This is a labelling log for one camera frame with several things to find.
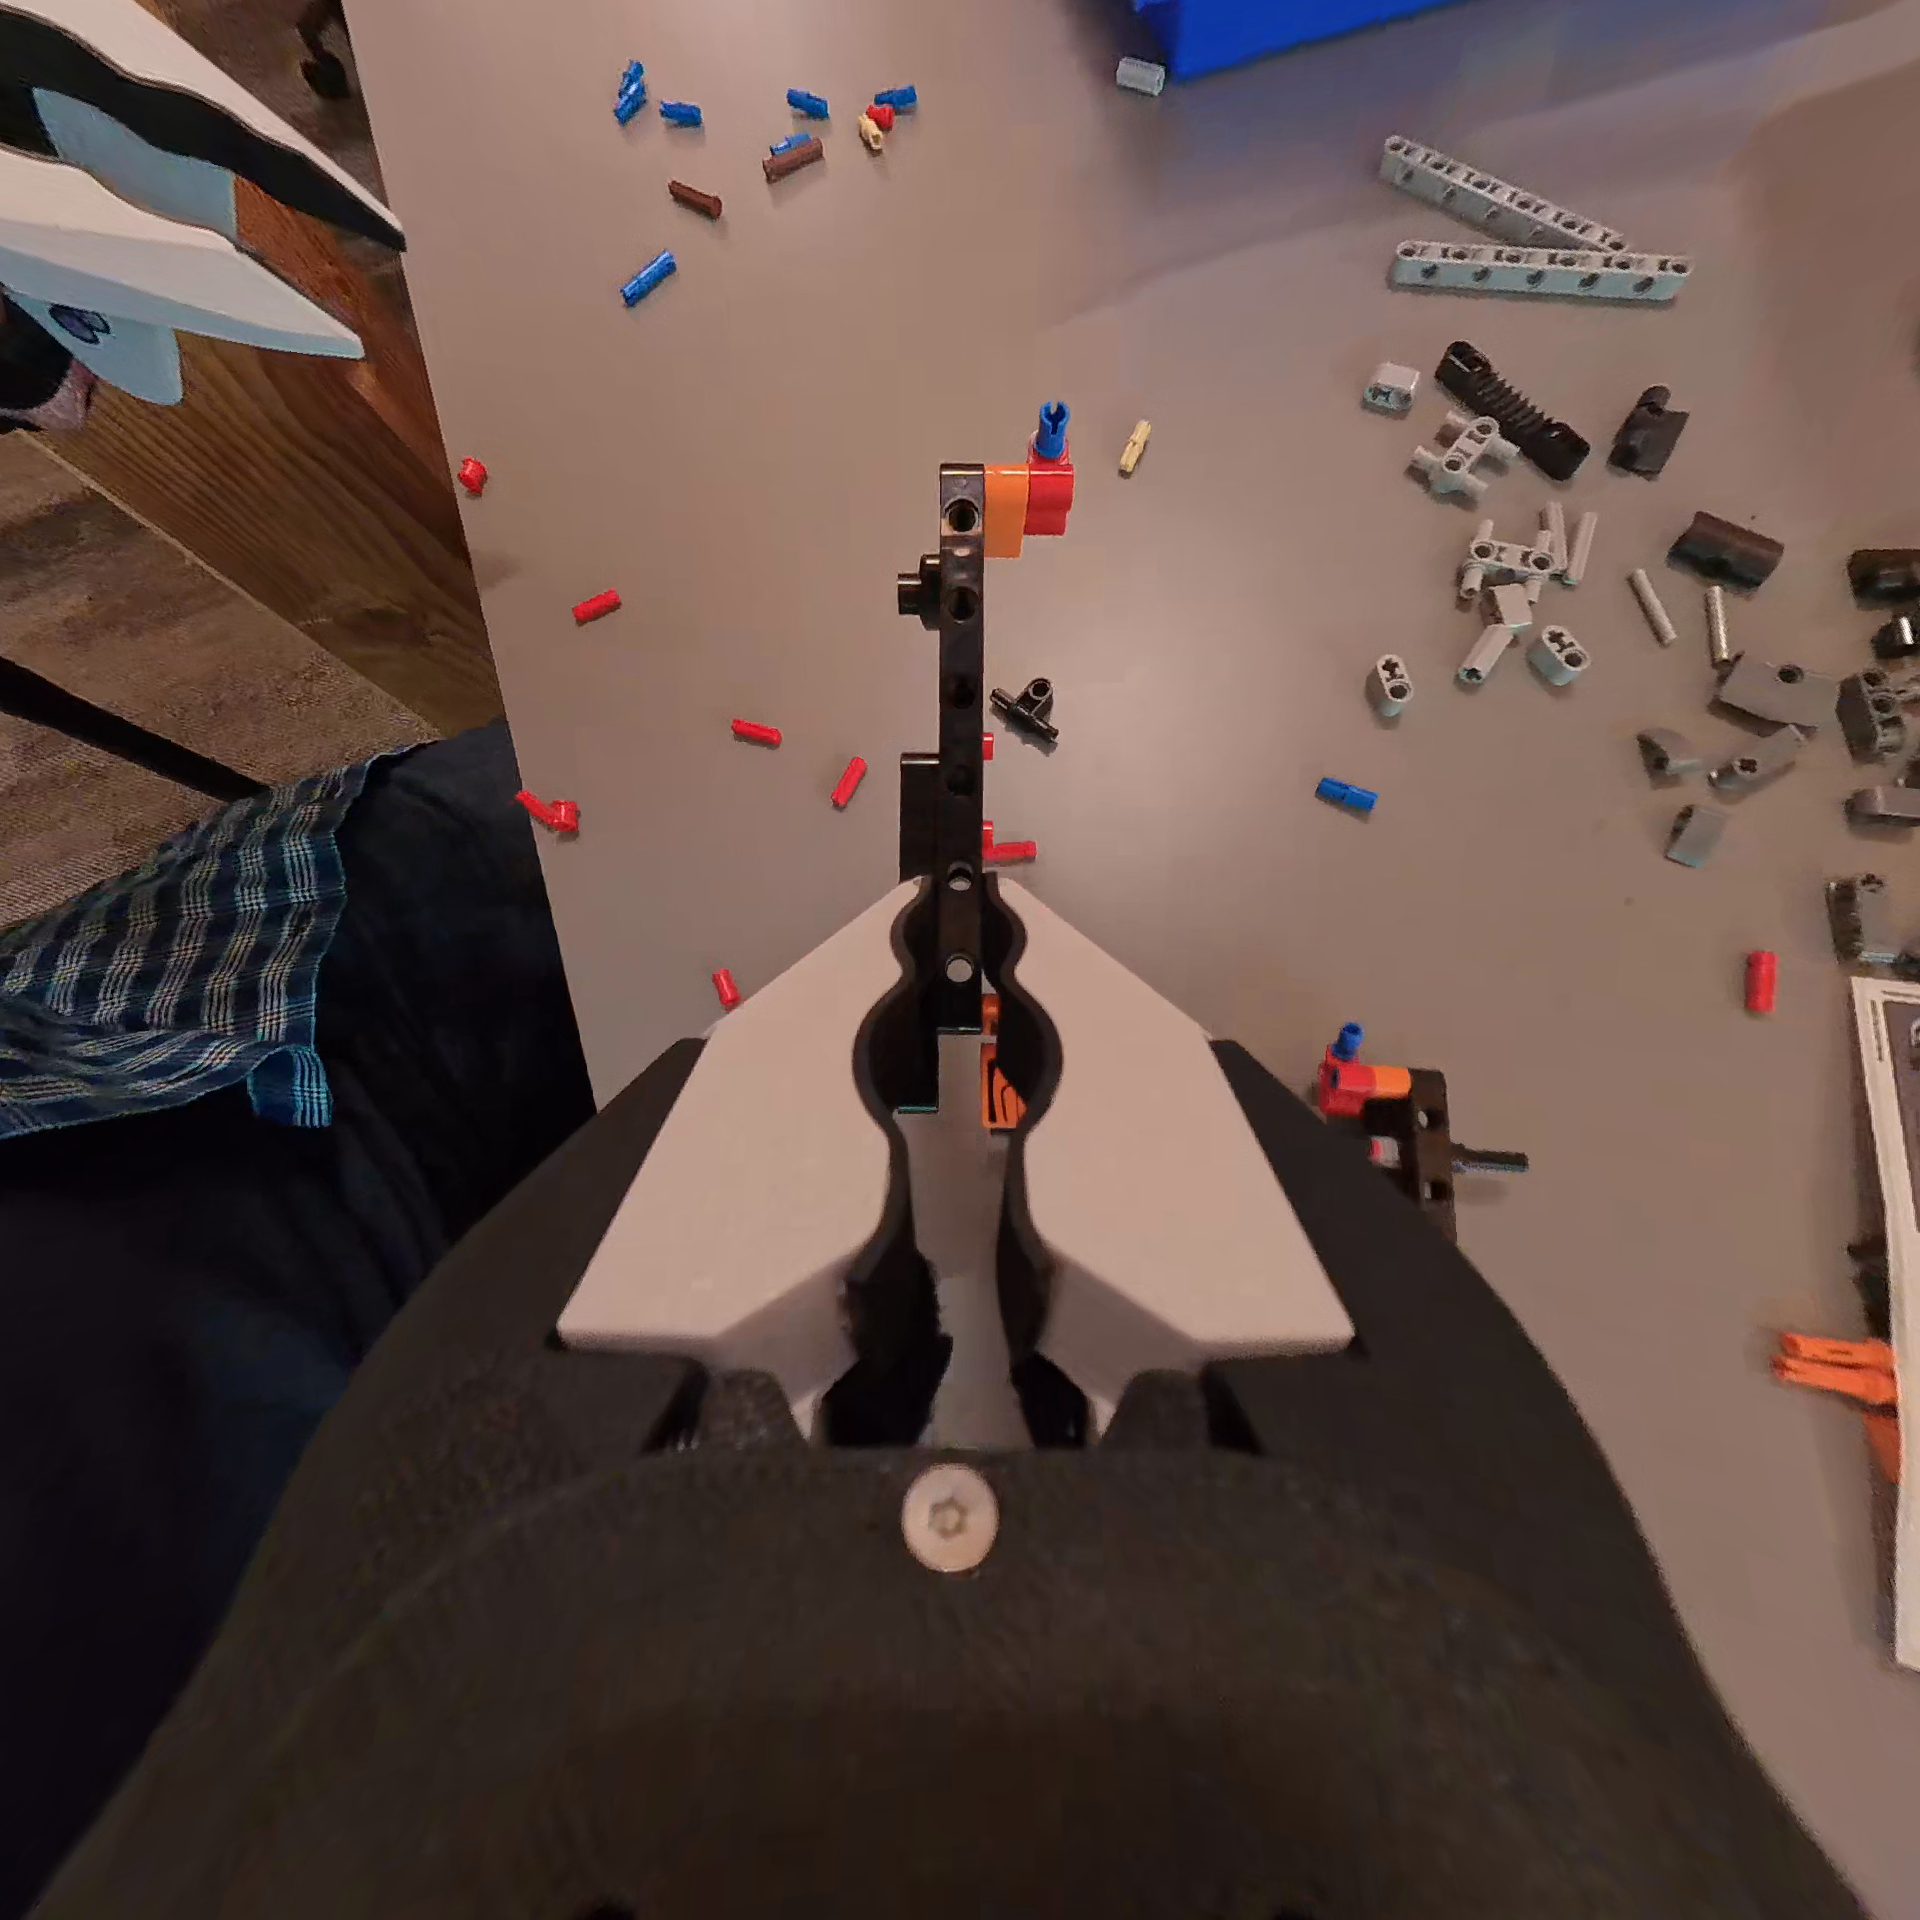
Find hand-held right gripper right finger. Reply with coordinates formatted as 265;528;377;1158
982;874;1360;1450

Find black lego connector piece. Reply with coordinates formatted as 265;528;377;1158
1609;388;1694;480

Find long grey lego beam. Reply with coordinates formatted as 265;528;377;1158
1389;240;1695;308
1382;137;1632;253

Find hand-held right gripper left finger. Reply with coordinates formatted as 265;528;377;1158
557;874;954;1450

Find black lego beam subassembly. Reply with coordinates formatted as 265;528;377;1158
895;401;1078;1137

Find blue plastic bin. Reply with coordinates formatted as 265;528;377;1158
1126;0;1480;82

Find pile of grey lego pieces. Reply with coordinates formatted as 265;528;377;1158
1360;361;1920;969

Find person in plaid shirt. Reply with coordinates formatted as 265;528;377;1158
0;744;431;1140

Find scattered blue lego pins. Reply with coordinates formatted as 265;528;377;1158
613;62;920;312

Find scattered red lego pins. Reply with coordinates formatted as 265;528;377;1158
457;457;872;1011

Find dark curved lego panel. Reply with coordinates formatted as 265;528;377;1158
1669;512;1787;592

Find lego instruction booklet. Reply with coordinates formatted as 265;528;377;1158
1847;976;1920;1672

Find person's dark trouser leg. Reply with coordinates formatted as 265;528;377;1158
0;721;602;1920

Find black lego gear rack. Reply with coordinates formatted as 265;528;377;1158
1436;342;1593;483

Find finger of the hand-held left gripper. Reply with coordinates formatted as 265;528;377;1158
0;0;409;251
0;152;369;411

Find black orange lego car chassis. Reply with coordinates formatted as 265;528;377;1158
1317;1025;1532;1248

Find orange lego pins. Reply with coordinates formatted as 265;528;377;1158
1776;1328;1902;1416

